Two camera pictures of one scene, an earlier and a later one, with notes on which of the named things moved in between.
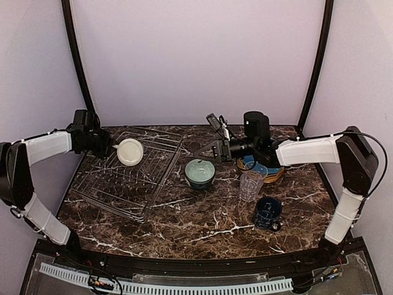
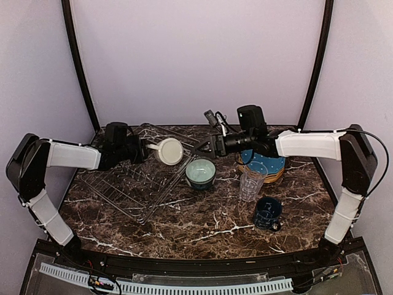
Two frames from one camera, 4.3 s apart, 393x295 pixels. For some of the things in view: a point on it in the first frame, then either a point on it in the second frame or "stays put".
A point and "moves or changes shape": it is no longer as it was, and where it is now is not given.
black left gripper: (107, 150) → (139, 159)
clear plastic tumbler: (252, 179) stays put
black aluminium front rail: (102, 260) stays put
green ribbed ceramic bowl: (200, 175) stays put
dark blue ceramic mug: (267, 214) stays put
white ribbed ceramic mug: (129, 152) moves or changes shape
